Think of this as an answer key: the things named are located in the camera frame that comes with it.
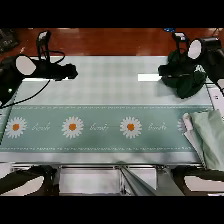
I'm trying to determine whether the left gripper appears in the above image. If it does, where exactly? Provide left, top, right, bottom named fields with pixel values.
left=50, top=62, right=80, bottom=82

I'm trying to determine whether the pale green garment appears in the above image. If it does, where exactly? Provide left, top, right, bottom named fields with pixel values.
left=188, top=109, right=224, bottom=173

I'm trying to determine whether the black cable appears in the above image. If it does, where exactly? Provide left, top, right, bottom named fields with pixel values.
left=0, top=78, right=52, bottom=109
left=43, top=49, right=66, bottom=66

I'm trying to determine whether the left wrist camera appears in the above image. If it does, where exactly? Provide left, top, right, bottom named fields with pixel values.
left=35, top=29, right=53, bottom=63

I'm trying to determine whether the dark green garment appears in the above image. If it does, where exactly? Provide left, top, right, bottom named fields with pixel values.
left=158, top=49, right=208, bottom=100

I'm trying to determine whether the silver frame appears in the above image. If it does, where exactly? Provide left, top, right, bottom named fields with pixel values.
left=0, top=83, right=224, bottom=197

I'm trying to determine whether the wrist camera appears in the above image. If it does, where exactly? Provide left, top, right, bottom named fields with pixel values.
left=35, top=29, right=53, bottom=63
left=171, top=31, right=190, bottom=52

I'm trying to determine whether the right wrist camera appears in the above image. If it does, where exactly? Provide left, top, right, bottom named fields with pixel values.
left=171, top=31, right=190, bottom=52

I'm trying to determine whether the white garment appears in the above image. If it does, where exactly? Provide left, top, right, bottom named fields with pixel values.
left=181, top=111, right=206, bottom=164

